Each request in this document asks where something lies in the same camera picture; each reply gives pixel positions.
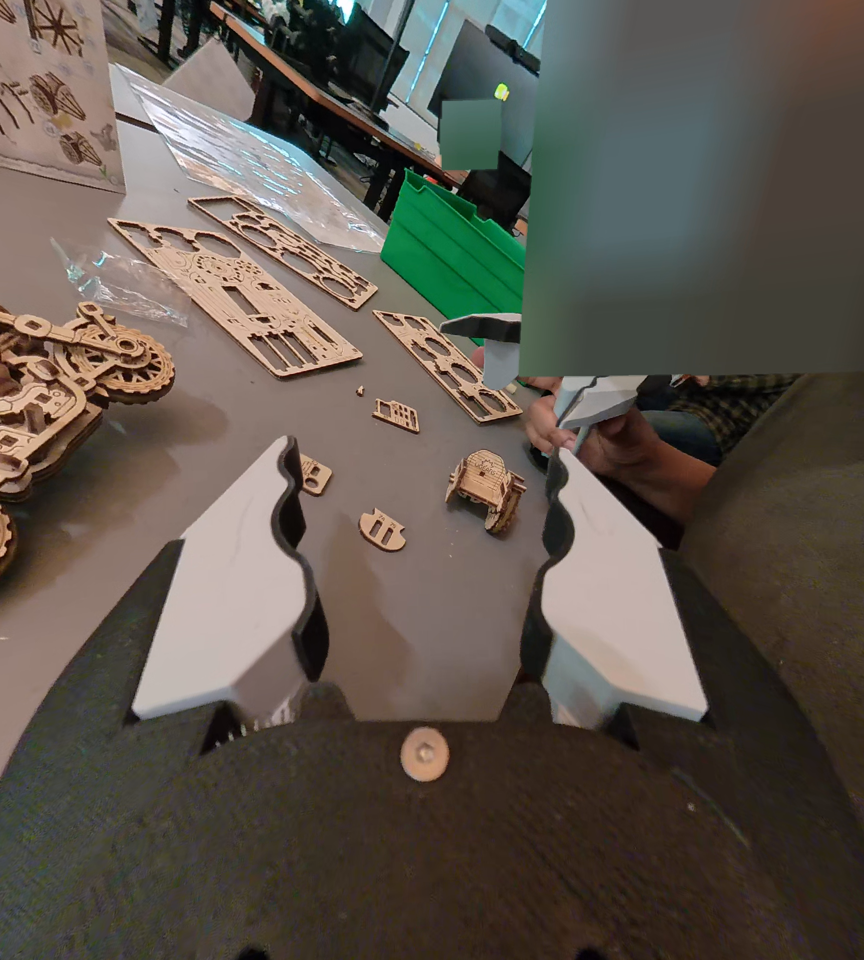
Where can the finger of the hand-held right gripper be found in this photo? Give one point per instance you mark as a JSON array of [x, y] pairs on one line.
[[593, 401], [488, 328]]

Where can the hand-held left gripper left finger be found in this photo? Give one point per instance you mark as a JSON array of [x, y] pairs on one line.
[[229, 600]]

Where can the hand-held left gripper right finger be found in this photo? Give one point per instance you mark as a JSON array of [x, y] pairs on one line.
[[611, 600]]

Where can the gear-holed wooden puzzle sheet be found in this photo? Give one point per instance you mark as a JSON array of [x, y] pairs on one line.
[[447, 361]]

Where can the person's right forearm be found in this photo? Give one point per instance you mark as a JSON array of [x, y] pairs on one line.
[[683, 480]]

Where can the grey desk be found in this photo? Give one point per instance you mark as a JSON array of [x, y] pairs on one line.
[[177, 465]]

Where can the background wooden desk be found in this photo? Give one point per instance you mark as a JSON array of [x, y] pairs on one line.
[[342, 105]]

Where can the person's right hand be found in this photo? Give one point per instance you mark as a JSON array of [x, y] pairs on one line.
[[619, 450]]

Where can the green plastic bin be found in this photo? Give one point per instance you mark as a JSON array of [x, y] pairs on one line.
[[447, 247]]

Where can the small wooden cone model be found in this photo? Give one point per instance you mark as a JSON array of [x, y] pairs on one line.
[[480, 480]]

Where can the grid-cut wooden piece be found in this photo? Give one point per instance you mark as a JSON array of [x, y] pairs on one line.
[[379, 412]]

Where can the small notched wooden piece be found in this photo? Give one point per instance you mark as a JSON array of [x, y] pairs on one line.
[[315, 480]]

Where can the rounded two-slot wooden piece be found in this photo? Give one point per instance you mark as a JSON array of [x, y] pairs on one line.
[[394, 536]]

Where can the round-holed wooden puzzle sheet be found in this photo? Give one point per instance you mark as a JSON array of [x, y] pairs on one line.
[[304, 247]]

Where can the person's brown sweater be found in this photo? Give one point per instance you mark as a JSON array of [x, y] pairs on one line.
[[814, 525]]

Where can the grey background monitor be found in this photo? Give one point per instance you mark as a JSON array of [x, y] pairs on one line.
[[469, 67]]

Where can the wooden motorcycle model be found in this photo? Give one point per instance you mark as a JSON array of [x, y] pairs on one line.
[[42, 390]]

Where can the slotted wooden puzzle sheet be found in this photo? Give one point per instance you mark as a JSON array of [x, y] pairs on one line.
[[211, 274]]

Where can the clear plastic sheet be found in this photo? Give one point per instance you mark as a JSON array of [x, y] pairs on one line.
[[252, 157]]

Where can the black background monitor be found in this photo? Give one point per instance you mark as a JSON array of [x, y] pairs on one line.
[[368, 60]]

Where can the small clear plastic bag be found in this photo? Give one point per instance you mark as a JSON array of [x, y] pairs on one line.
[[124, 285]]

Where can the printed instruction booklet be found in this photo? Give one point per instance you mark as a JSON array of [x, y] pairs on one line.
[[27, 112]]

